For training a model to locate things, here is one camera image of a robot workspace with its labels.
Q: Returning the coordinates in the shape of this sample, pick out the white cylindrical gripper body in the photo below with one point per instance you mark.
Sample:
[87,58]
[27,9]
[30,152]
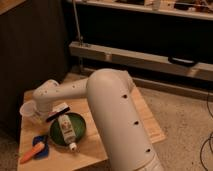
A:
[41,116]

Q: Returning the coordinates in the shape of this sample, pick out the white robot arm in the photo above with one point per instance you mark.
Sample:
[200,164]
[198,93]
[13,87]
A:
[108,93]

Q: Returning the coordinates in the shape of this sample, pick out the clear plastic cup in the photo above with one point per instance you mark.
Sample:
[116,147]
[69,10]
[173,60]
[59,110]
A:
[27,110]

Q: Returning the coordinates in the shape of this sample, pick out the white bottle with label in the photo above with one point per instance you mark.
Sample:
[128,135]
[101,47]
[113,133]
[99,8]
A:
[68,132]

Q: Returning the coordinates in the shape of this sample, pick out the orange toy carrot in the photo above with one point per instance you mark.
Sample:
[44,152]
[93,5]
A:
[33,151]

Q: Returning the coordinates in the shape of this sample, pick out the green round plate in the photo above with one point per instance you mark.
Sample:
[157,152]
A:
[78,123]

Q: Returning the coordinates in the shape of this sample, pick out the blue sponge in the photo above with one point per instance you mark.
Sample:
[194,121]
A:
[45,152]

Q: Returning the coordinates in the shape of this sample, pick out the white horizontal beam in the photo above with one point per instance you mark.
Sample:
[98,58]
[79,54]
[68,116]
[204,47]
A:
[140,60]

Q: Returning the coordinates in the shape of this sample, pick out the metal vertical pole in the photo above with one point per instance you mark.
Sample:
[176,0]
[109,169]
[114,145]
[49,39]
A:
[80,39]

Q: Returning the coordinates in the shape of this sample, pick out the black handle on rail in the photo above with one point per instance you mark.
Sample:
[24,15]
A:
[182,62]

